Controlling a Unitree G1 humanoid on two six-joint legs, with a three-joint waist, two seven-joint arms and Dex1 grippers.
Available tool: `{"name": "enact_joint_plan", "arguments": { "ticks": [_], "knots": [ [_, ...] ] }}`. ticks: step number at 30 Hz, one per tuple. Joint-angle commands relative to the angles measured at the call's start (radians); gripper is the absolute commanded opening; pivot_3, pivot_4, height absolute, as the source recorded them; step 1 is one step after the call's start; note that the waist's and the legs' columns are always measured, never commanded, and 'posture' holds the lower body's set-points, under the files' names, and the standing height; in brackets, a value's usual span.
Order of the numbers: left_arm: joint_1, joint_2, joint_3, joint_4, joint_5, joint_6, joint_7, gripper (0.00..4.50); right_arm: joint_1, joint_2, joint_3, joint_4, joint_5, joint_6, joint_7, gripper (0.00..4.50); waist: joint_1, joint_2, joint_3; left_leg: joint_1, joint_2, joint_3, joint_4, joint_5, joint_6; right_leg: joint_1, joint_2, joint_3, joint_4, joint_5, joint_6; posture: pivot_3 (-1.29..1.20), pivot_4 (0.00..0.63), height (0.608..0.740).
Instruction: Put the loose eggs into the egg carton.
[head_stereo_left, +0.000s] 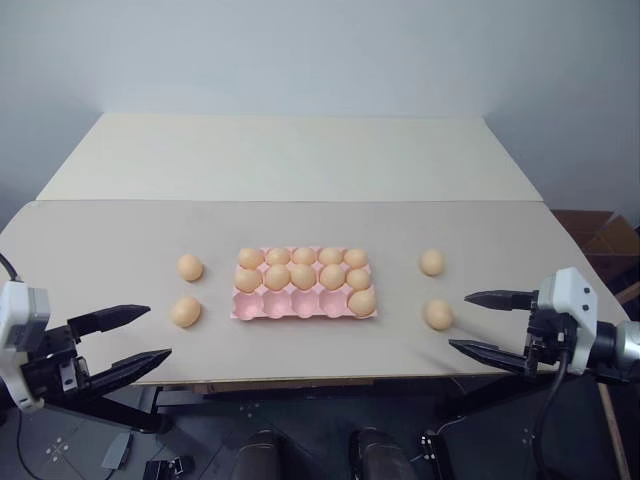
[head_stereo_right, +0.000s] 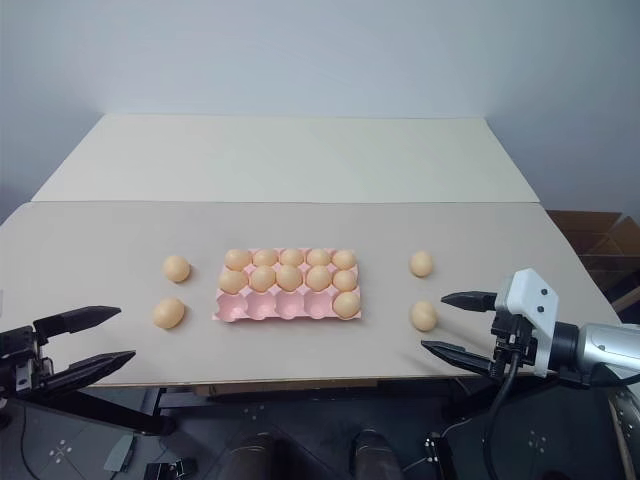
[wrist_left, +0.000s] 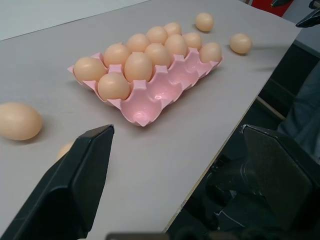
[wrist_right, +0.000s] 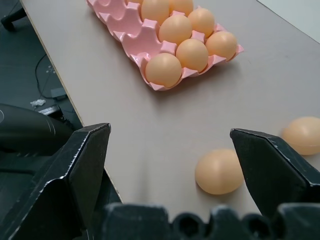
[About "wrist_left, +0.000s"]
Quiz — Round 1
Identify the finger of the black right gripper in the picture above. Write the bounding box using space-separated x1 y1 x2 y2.
295 7 320 28

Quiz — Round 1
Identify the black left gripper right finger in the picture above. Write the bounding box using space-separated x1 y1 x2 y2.
240 123 320 240

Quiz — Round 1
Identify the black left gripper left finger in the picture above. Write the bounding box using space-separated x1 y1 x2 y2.
0 124 116 240

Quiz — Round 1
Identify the pink plastic egg tray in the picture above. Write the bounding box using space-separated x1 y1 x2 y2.
67 46 225 128

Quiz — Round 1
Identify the red box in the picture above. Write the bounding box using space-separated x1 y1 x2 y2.
257 0 292 18

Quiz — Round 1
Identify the beige egg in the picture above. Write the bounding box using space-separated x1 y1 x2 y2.
103 43 132 68
144 43 172 68
125 33 151 52
0 102 43 141
97 72 131 101
163 22 183 36
229 33 253 54
183 32 203 50
123 52 154 83
145 25 169 45
73 56 107 83
195 12 215 32
164 34 188 57
55 141 75 162
199 41 223 63

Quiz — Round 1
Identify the person in grey trousers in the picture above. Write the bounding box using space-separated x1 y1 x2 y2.
276 65 320 163

